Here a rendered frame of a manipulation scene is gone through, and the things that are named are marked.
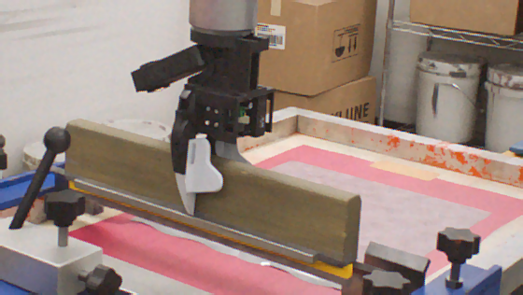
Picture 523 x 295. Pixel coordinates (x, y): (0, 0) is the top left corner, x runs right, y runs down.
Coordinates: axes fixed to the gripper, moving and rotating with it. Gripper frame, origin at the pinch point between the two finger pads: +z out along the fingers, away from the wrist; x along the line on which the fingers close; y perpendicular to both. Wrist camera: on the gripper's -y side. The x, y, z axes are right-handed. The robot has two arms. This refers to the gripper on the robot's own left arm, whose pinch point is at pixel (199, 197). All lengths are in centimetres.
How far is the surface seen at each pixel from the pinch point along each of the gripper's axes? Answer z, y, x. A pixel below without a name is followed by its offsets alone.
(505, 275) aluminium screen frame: 7.0, 29.3, 20.4
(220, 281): 9.8, 3.2, 0.9
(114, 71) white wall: 51, -200, 204
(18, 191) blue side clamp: 5.3, -26.7, -3.0
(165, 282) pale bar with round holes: 1.2, 10.7, -18.5
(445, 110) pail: 73, -118, 333
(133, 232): 9.8, -14.3, 5.1
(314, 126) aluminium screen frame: 8, -22, 61
